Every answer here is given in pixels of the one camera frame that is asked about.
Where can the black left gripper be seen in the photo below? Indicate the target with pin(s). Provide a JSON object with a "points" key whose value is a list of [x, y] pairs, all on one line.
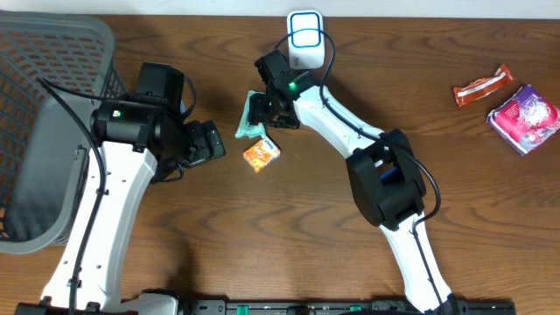
{"points": [[210, 143]]}

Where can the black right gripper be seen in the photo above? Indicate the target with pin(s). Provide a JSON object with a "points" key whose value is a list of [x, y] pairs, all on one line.
{"points": [[289, 122]]}

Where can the green wet wipes pack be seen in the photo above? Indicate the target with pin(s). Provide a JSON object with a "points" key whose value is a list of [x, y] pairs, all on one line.
{"points": [[245, 129]]}

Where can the orange tissue pack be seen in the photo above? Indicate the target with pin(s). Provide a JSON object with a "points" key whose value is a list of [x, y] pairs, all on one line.
{"points": [[261, 154]]}

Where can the red chocolate bar wrapper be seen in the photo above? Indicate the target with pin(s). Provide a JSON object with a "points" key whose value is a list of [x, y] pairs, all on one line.
{"points": [[483, 87]]}

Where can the purple snack packet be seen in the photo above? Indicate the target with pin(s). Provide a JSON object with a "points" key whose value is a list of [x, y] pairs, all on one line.
{"points": [[526, 120]]}

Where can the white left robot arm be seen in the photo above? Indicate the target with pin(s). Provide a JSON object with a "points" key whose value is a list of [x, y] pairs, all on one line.
{"points": [[135, 139]]}

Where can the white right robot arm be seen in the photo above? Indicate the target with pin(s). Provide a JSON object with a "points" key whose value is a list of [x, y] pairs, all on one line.
{"points": [[388, 182]]}

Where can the white barcode scanner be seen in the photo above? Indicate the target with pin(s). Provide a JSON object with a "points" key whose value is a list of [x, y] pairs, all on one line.
{"points": [[306, 42]]}

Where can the grey plastic basket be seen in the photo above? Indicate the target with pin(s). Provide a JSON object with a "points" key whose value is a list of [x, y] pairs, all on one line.
{"points": [[44, 155]]}

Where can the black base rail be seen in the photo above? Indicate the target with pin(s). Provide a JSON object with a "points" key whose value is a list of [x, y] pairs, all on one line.
{"points": [[306, 307]]}

